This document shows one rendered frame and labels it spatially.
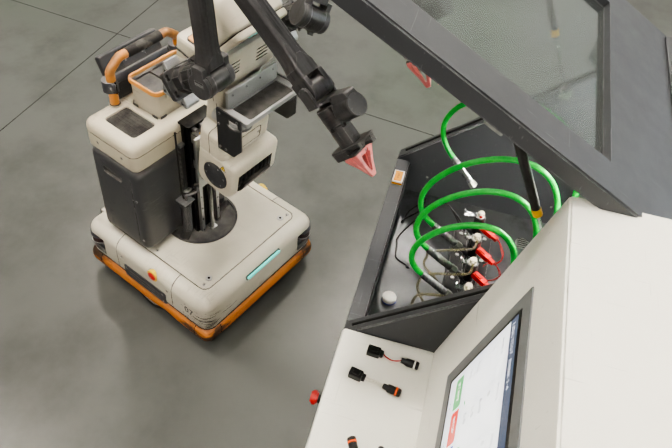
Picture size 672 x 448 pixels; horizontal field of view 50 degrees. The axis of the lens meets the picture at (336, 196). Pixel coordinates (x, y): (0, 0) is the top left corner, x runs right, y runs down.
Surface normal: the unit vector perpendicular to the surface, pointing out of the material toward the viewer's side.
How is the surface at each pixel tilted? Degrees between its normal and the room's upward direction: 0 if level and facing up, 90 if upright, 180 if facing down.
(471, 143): 90
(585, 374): 0
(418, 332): 90
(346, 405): 0
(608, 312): 0
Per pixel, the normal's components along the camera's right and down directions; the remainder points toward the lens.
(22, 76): 0.07, -0.70
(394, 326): -0.26, 0.68
